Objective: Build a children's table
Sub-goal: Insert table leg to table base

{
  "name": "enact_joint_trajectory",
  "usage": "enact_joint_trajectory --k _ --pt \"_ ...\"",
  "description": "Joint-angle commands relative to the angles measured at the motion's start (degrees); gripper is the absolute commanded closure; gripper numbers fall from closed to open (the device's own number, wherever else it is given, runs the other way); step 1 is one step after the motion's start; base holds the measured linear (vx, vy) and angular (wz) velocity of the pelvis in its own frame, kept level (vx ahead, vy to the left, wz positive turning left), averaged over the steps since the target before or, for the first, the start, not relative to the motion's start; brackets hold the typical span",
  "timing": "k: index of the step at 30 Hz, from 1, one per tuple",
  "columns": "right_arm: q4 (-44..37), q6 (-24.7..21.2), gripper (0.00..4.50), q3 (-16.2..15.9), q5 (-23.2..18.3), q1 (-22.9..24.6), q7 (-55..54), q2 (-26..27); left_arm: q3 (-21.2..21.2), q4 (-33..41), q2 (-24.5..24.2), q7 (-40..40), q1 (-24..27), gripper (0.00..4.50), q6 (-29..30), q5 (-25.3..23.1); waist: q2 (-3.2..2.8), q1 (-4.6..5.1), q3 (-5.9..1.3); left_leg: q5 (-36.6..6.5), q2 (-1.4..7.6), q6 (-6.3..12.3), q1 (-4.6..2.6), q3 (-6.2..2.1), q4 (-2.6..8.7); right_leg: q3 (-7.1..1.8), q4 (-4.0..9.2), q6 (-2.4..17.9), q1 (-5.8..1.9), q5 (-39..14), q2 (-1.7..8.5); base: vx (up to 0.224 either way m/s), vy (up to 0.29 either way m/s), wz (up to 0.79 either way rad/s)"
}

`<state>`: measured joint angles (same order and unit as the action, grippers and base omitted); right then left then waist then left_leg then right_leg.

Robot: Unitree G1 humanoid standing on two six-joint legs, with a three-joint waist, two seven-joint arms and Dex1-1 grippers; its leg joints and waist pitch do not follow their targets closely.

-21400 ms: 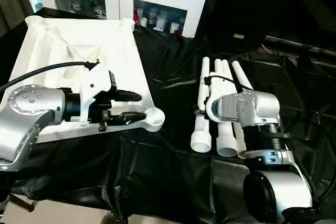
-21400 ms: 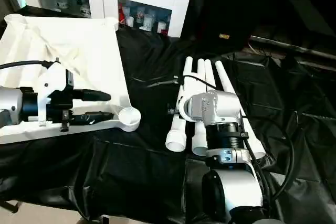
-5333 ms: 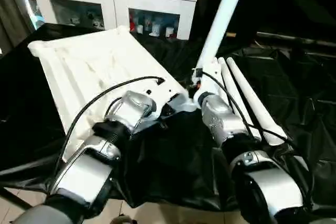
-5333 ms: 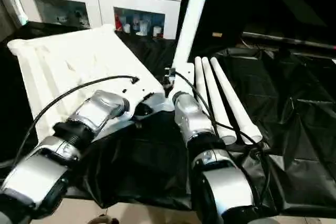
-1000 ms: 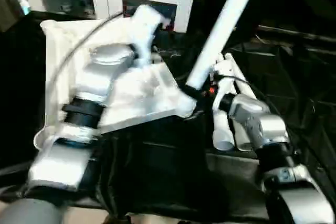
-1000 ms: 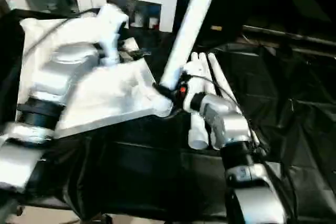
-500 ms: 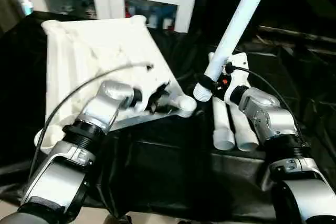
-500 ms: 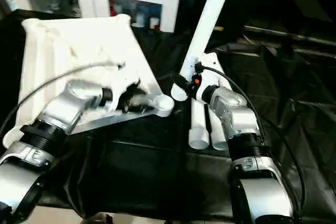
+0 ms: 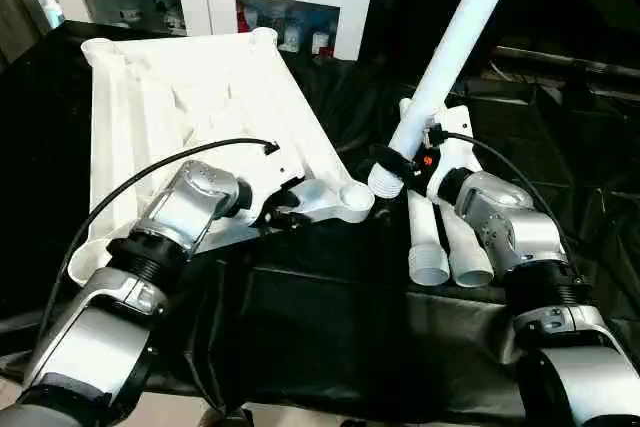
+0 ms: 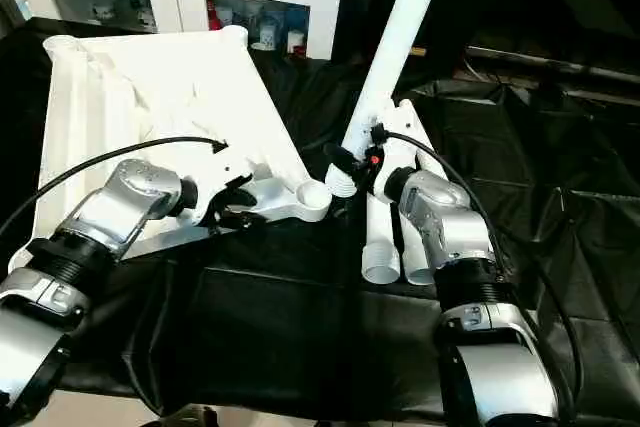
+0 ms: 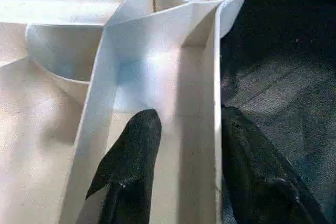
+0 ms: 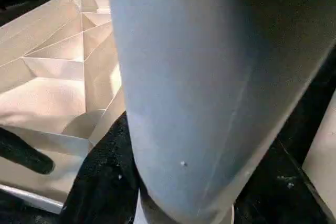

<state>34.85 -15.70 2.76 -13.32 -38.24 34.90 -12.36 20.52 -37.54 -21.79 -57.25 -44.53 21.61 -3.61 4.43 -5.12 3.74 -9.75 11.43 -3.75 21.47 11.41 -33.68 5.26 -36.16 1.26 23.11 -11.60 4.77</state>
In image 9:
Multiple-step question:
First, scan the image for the white plastic table top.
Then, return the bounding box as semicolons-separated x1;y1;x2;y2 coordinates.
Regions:
67;26;376;297

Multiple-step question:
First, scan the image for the white plastic table leg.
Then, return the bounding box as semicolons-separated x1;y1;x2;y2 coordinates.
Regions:
441;208;497;290
405;188;452;288
366;0;529;199

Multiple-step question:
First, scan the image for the dark metal rod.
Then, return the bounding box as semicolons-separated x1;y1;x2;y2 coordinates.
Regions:
491;45;640;84

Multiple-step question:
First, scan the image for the grey curtain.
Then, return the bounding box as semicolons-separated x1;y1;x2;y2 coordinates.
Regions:
0;0;44;68

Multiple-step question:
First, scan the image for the black left camera cable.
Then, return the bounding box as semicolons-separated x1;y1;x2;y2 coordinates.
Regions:
37;137;282;339

